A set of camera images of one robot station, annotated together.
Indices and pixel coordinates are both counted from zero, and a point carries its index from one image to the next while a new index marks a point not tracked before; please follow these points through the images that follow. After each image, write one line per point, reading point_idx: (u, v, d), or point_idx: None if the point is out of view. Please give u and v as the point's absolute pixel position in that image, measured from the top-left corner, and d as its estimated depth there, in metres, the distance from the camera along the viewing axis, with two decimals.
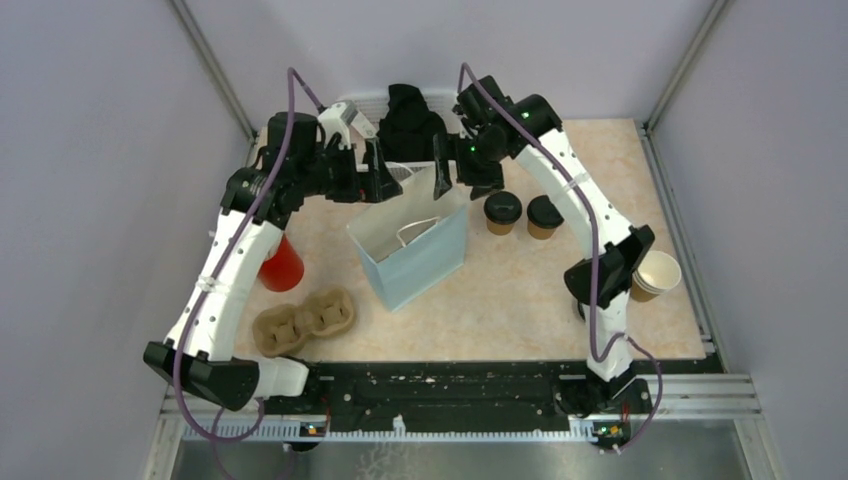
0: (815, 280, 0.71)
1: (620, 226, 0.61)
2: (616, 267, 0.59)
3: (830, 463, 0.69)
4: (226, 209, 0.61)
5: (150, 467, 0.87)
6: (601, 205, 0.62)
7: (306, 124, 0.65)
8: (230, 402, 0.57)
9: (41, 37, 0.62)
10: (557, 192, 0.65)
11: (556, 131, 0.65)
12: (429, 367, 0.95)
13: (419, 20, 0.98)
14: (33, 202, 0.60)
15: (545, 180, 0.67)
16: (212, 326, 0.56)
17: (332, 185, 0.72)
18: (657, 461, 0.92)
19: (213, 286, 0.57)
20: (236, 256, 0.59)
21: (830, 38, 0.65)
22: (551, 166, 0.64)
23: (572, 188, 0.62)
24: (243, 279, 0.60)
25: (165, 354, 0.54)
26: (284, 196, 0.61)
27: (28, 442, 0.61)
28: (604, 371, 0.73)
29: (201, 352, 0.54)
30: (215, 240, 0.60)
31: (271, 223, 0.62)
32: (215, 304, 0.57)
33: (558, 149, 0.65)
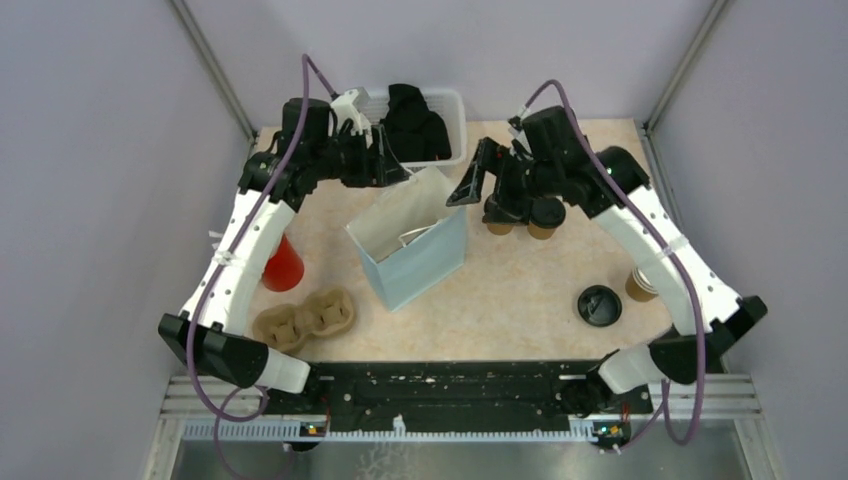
0: (816, 280, 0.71)
1: (727, 298, 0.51)
2: (725, 349, 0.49)
3: (830, 463, 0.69)
4: (244, 189, 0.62)
5: (150, 467, 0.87)
6: (701, 274, 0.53)
7: (319, 109, 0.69)
8: (242, 379, 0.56)
9: (42, 38, 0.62)
10: (649, 260, 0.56)
11: (645, 189, 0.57)
12: (429, 366, 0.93)
13: (420, 19, 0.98)
14: (33, 202, 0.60)
15: (632, 246, 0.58)
16: (228, 298, 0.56)
17: (344, 168, 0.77)
18: (657, 461, 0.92)
19: (230, 260, 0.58)
20: (253, 233, 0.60)
21: (830, 38, 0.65)
22: (642, 230, 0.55)
23: (667, 255, 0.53)
24: (258, 255, 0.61)
25: (180, 326, 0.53)
26: (298, 178, 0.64)
27: (28, 442, 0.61)
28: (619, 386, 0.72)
29: (217, 324, 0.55)
30: (233, 217, 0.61)
31: (287, 204, 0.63)
32: (231, 277, 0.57)
33: (649, 211, 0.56)
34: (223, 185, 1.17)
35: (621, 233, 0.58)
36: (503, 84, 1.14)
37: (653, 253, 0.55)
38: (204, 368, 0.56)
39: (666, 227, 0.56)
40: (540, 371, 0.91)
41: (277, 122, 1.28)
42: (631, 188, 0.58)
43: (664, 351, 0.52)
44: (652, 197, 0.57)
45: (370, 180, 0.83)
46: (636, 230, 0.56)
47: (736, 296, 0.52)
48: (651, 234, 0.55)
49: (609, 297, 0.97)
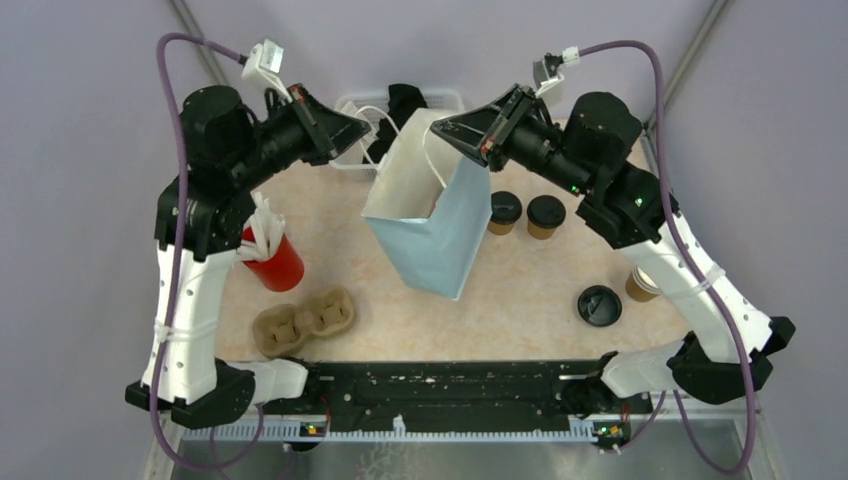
0: (817, 280, 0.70)
1: (759, 327, 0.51)
2: (766, 378, 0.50)
3: (829, 464, 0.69)
4: (162, 244, 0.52)
5: (150, 467, 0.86)
6: (737, 303, 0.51)
7: (218, 122, 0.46)
8: (228, 418, 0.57)
9: (42, 37, 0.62)
10: (680, 291, 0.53)
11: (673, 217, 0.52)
12: (429, 366, 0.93)
13: (420, 19, 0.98)
14: (33, 201, 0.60)
15: (659, 275, 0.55)
16: (182, 372, 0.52)
17: (292, 154, 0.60)
18: (658, 461, 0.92)
19: (171, 333, 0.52)
20: (188, 298, 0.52)
21: (828, 39, 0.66)
22: (677, 262, 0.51)
23: (705, 290, 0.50)
24: (203, 317, 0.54)
25: (144, 399, 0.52)
26: (221, 217, 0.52)
27: (28, 441, 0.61)
28: (621, 389, 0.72)
29: (178, 397, 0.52)
30: (162, 279, 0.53)
31: (217, 253, 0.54)
32: (178, 350, 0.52)
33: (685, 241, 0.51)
34: None
35: (647, 260, 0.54)
36: (503, 83, 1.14)
37: (688, 286, 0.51)
38: None
39: (699, 255, 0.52)
40: (540, 371, 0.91)
41: None
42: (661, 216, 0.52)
43: (690, 374, 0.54)
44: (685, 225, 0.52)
45: (330, 156, 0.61)
46: (669, 263, 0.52)
47: (768, 320, 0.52)
48: (688, 267, 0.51)
49: (609, 297, 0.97)
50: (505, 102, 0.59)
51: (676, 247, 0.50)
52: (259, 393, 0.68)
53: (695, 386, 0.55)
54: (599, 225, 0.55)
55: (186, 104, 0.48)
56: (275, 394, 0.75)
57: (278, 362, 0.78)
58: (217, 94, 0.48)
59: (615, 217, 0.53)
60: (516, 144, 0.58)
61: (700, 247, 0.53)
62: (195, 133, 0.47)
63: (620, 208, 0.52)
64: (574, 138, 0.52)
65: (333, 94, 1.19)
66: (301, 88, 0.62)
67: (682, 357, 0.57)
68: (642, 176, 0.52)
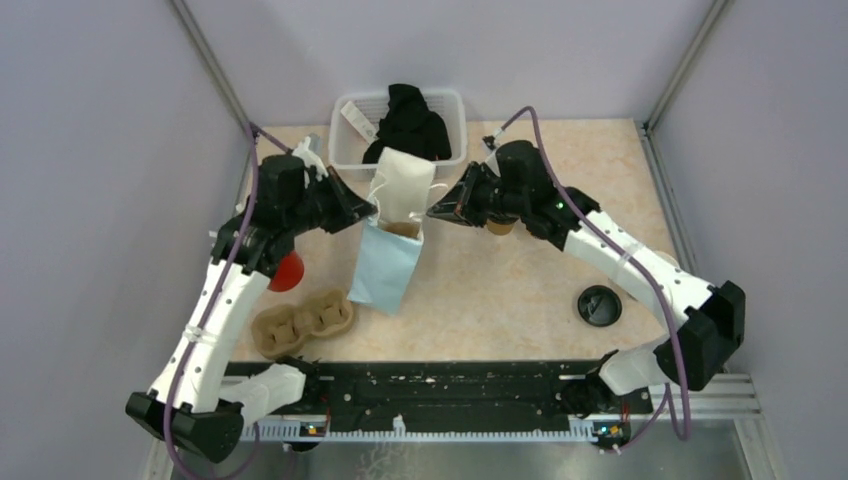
0: (817, 281, 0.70)
1: (696, 288, 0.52)
2: (710, 335, 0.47)
3: (830, 466, 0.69)
4: (217, 259, 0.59)
5: (150, 467, 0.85)
6: (666, 271, 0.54)
7: (287, 171, 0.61)
8: (217, 451, 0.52)
9: (41, 38, 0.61)
10: (614, 270, 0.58)
11: (596, 212, 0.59)
12: (429, 366, 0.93)
13: (420, 19, 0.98)
14: (33, 203, 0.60)
15: (597, 261, 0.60)
16: (199, 377, 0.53)
17: (321, 216, 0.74)
18: (658, 461, 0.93)
19: (200, 336, 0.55)
20: (224, 306, 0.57)
21: (830, 41, 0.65)
22: (599, 244, 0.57)
23: (627, 261, 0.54)
24: (230, 330, 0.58)
25: (149, 405, 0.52)
26: (273, 246, 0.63)
27: (30, 441, 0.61)
28: (619, 387, 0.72)
29: (185, 402, 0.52)
30: (205, 288, 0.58)
31: (260, 275, 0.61)
32: (201, 354, 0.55)
33: (604, 226, 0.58)
34: (224, 185, 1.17)
35: (584, 252, 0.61)
36: (504, 83, 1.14)
37: (615, 262, 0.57)
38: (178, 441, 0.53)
39: (622, 237, 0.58)
40: (541, 371, 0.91)
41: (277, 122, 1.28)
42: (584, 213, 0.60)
43: (667, 358, 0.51)
44: (604, 217, 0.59)
45: (353, 218, 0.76)
46: (594, 246, 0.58)
47: (708, 285, 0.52)
48: (608, 246, 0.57)
49: (609, 298, 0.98)
50: (465, 177, 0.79)
51: (591, 230, 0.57)
52: (253, 414, 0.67)
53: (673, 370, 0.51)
54: (539, 231, 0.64)
55: (268, 160, 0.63)
56: (274, 404, 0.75)
57: (275, 373, 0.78)
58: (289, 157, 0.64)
59: (545, 222, 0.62)
60: (479, 201, 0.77)
61: (623, 231, 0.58)
62: (269, 181, 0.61)
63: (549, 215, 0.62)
64: (506, 175, 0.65)
65: (334, 94, 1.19)
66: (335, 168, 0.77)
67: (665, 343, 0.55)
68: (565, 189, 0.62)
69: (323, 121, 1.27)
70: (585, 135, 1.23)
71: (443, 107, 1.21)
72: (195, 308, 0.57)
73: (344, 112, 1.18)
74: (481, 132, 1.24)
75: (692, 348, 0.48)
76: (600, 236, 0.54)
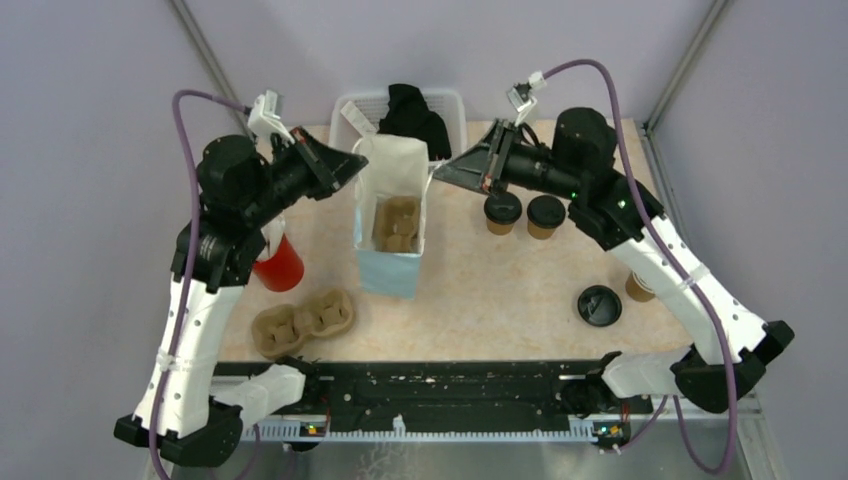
0: (817, 280, 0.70)
1: (751, 326, 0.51)
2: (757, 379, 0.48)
3: (830, 465, 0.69)
4: (177, 275, 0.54)
5: (150, 467, 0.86)
6: (725, 303, 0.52)
7: (233, 170, 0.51)
8: (212, 461, 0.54)
9: (42, 38, 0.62)
10: (670, 289, 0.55)
11: (659, 220, 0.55)
12: (429, 366, 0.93)
13: (420, 19, 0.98)
14: (33, 202, 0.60)
15: (649, 274, 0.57)
16: (178, 404, 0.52)
17: (296, 190, 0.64)
18: (658, 461, 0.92)
19: (173, 363, 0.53)
20: (194, 329, 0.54)
21: (828, 41, 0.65)
22: (661, 260, 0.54)
23: (689, 287, 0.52)
24: (205, 349, 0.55)
25: (135, 431, 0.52)
26: (237, 253, 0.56)
27: (29, 441, 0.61)
28: (620, 389, 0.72)
29: (170, 430, 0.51)
30: (170, 309, 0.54)
31: (228, 286, 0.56)
32: (178, 380, 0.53)
33: (668, 240, 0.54)
34: None
35: (637, 262, 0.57)
36: (504, 83, 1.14)
37: (674, 283, 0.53)
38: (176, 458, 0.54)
39: (684, 254, 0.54)
40: (540, 371, 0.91)
41: None
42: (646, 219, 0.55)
43: (689, 381, 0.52)
44: (669, 227, 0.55)
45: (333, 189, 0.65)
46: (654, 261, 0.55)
47: (762, 323, 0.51)
48: (671, 265, 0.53)
49: (609, 297, 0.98)
50: (491, 138, 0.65)
51: (656, 244, 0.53)
52: (251, 416, 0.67)
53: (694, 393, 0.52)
54: (586, 227, 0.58)
55: (209, 150, 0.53)
56: (274, 404, 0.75)
57: (273, 375, 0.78)
58: (234, 145, 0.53)
59: (600, 219, 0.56)
60: (511, 170, 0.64)
61: (686, 248, 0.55)
62: (212, 181, 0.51)
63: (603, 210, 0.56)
64: (561, 151, 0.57)
65: (333, 94, 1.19)
66: (302, 129, 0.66)
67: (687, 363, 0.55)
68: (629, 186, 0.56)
69: (323, 121, 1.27)
70: None
71: (442, 107, 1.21)
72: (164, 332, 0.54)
73: (344, 112, 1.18)
74: (481, 132, 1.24)
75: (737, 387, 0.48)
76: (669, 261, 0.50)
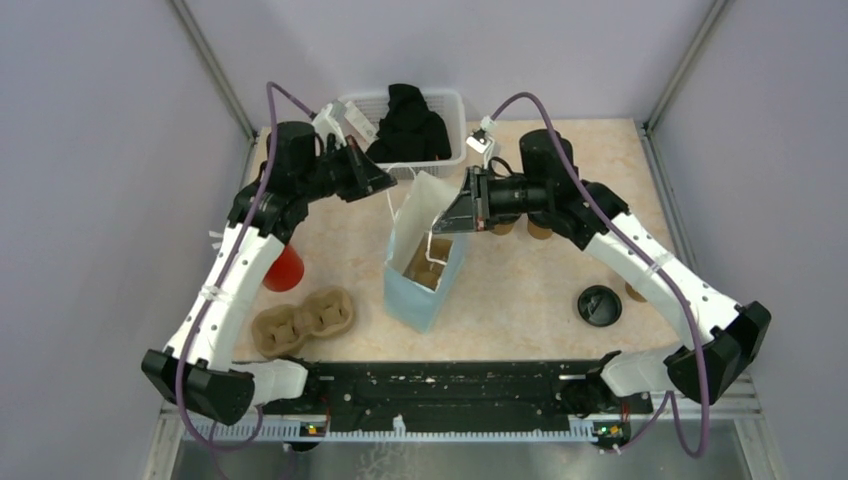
0: (816, 281, 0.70)
1: (723, 306, 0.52)
2: (734, 356, 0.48)
3: (830, 466, 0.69)
4: (232, 222, 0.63)
5: (150, 467, 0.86)
6: (694, 286, 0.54)
7: (298, 138, 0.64)
8: (224, 413, 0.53)
9: (40, 39, 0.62)
10: (640, 277, 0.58)
11: (623, 215, 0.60)
12: (429, 366, 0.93)
13: (420, 20, 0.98)
14: (32, 203, 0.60)
15: (620, 266, 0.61)
16: (214, 334, 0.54)
17: (337, 185, 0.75)
18: (657, 461, 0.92)
19: (217, 294, 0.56)
20: (240, 267, 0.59)
21: (828, 42, 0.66)
22: (626, 250, 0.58)
23: (655, 271, 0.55)
24: (245, 290, 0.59)
25: (165, 362, 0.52)
26: (288, 212, 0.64)
27: (30, 440, 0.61)
28: (619, 389, 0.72)
29: (201, 359, 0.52)
30: (221, 250, 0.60)
31: (275, 238, 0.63)
32: (217, 312, 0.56)
33: (633, 232, 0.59)
34: (224, 186, 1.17)
35: (608, 256, 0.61)
36: (504, 83, 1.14)
37: (642, 271, 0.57)
38: (191, 406, 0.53)
39: (651, 245, 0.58)
40: (540, 371, 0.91)
41: (277, 122, 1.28)
42: (612, 214, 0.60)
43: (678, 371, 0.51)
44: (632, 222, 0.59)
45: (366, 191, 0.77)
46: (621, 252, 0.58)
47: (736, 304, 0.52)
48: (636, 254, 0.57)
49: (609, 297, 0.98)
50: (467, 184, 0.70)
51: (619, 236, 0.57)
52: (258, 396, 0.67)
53: (685, 384, 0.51)
54: (563, 228, 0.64)
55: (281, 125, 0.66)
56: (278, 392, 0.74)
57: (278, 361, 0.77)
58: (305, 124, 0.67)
59: (570, 220, 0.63)
60: (495, 203, 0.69)
61: (652, 239, 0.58)
62: (281, 147, 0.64)
63: (572, 212, 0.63)
64: (528, 166, 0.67)
65: (334, 94, 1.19)
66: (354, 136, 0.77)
67: (677, 354, 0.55)
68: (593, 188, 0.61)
69: None
70: (586, 135, 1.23)
71: (442, 107, 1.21)
72: (211, 270, 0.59)
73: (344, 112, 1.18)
74: None
75: (716, 367, 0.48)
76: (629, 244, 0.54)
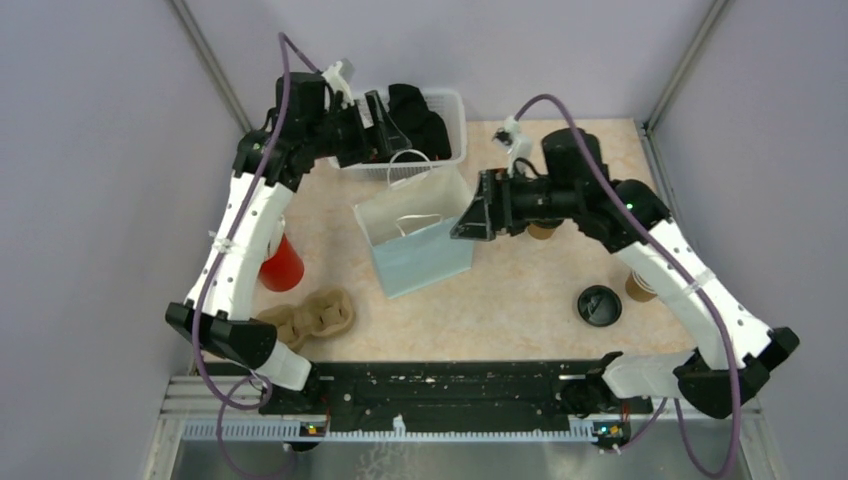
0: (817, 281, 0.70)
1: (755, 332, 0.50)
2: (762, 385, 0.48)
3: (829, 466, 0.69)
4: (239, 173, 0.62)
5: (150, 467, 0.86)
6: (730, 308, 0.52)
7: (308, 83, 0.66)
8: (251, 361, 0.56)
9: (41, 41, 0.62)
10: (674, 294, 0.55)
11: (666, 223, 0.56)
12: (429, 366, 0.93)
13: (420, 20, 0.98)
14: (33, 204, 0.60)
15: (655, 278, 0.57)
16: (231, 286, 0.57)
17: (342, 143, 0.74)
18: (657, 461, 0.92)
19: (229, 247, 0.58)
20: (251, 218, 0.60)
21: (828, 42, 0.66)
22: (666, 265, 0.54)
23: (694, 291, 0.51)
24: (258, 241, 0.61)
25: (188, 314, 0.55)
26: (293, 157, 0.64)
27: (30, 440, 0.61)
28: (620, 390, 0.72)
29: (220, 310, 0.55)
30: (230, 203, 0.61)
31: (283, 186, 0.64)
32: (233, 264, 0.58)
33: (673, 245, 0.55)
34: (223, 185, 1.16)
35: (645, 266, 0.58)
36: (504, 83, 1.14)
37: (679, 288, 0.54)
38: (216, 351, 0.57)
39: (689, 260, 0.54)
40: (540, 371, 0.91)
41: None
42: (651, 223, 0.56)
43: (692, 385, 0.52)
44: (674, 231, 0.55)
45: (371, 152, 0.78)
46: (660, 265, 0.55)
47: (767, 329, 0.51)
48: (676, 270, 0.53)
49: (609, 298, 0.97)
50: (481, 189, 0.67)
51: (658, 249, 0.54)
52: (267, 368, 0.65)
53: (696, 397, 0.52)
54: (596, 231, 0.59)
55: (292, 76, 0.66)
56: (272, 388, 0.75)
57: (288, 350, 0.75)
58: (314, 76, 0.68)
59: (605, 221, 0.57)
60: (520, 206, 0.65)
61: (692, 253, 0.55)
62: None
63: (610, 211, 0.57)
64: (552, 169, 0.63)
65: None
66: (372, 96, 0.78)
67: (690, 368, 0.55)
68: (629, 189, 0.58)
69: None
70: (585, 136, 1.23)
71: (442, 107, 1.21)
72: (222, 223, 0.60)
73: None
74: (481, 132, 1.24)
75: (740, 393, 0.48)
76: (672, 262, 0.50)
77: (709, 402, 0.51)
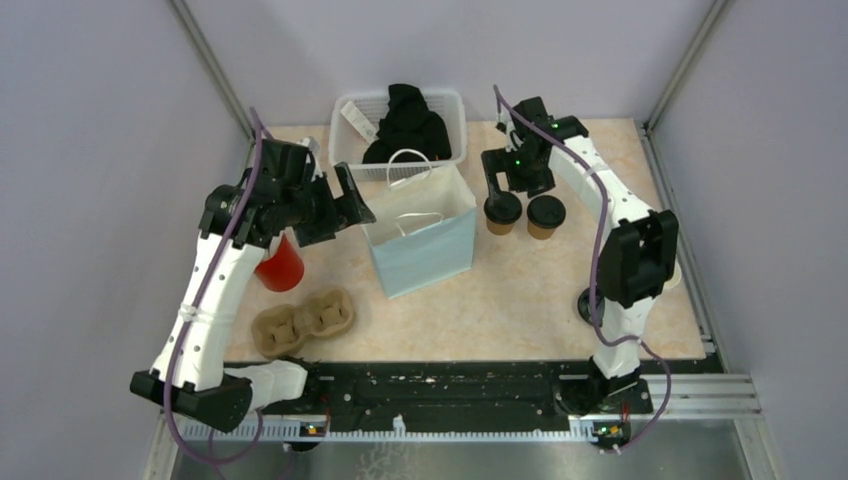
0: (818, 281, 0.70)
1: (637, 207, 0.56)
2: (629, 237, 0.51)
3: (831, 468, 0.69)
4: (205, 232, 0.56)
5: (150, 467, 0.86)
6: (619, 189, 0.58)
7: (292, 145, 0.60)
8: (224, 424, 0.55)
9: (40, 40, 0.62)
10: (579, 184, 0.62)
11: (582, 137, 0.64)
12: (429, 367, 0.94)
13: (421, 19, 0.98)
14: (31, 204, 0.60)
15: (569, 175, 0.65)
16: (199, 356, 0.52)
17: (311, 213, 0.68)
18: (658, 461, 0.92)
19: (196, 315, 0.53)
20: (218, 283, 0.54)
21: (829, 42, 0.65)
22: (572, 160, 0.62)
23: (589, 175, 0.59)
24: (227, 305, 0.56)
25: (152, 385, 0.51)
26: (264, 216, 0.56)
27: (28, 443, 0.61)
28: (608, 368, 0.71)
29: (188, 382, 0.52)
30: (196, 265, 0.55)
31: (252, 245, 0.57)
32: (199, 333, 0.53)
33: (581, 148, 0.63)
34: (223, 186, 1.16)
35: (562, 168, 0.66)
36: (504, 83, 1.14)
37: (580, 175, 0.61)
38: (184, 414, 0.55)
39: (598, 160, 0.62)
40: (540, 371, 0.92)
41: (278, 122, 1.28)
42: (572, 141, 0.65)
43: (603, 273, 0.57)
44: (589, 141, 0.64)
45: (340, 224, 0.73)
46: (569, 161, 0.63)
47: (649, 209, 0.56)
48: (579, 162, 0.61)
49: None
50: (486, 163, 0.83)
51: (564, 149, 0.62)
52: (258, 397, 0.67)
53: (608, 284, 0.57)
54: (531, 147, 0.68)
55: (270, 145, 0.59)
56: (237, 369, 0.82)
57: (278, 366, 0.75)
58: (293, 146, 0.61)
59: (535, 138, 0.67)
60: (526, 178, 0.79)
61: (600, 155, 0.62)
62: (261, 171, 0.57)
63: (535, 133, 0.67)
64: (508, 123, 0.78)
65: (333, 94, 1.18)
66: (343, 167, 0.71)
67: None
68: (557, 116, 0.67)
69: (323, 121, 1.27)
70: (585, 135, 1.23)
71: (442, 107, 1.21)
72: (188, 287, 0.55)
73: (344, 112, 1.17)
74: (481, 132, 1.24)
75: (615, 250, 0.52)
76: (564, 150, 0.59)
77: (611, 281, 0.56)
